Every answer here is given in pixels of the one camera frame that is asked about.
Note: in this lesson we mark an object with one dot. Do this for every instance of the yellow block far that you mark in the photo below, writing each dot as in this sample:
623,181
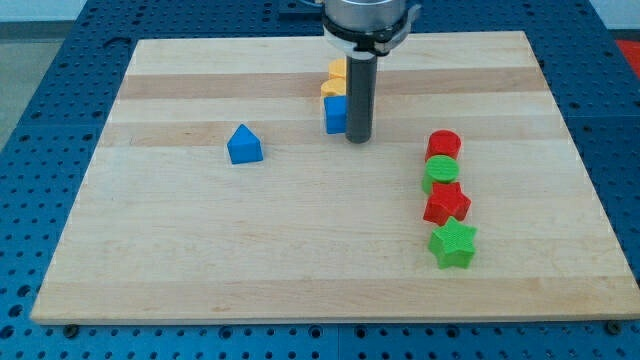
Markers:
337,69

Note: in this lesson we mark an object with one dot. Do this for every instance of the blue cube block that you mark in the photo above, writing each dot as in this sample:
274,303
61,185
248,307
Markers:
335,114

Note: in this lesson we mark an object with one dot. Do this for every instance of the red cylinder block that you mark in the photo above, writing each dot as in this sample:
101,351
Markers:
443,142

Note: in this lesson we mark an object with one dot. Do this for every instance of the red object at edge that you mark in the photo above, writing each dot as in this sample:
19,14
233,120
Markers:
631,51

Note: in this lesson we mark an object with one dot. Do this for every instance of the light wooden board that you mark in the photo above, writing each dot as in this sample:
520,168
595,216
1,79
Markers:
166,230

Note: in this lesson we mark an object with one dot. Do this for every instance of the green star block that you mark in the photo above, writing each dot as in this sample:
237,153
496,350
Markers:
452,244

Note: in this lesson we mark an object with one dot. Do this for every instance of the yellow block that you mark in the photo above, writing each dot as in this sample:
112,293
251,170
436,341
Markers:
337,69
333,87

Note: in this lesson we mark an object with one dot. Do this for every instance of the blue triangular prism block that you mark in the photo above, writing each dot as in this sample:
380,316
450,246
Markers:
244,146

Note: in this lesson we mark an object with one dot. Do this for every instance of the red star block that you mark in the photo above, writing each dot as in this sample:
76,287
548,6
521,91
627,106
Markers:
446,200

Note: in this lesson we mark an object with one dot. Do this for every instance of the yellow block near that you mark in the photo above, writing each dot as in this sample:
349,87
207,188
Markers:
333,87

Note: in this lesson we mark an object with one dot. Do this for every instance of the green cylinder block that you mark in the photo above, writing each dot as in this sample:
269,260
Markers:
439,169

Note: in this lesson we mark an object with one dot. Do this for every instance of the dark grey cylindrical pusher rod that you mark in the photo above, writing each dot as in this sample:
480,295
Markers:
361,83

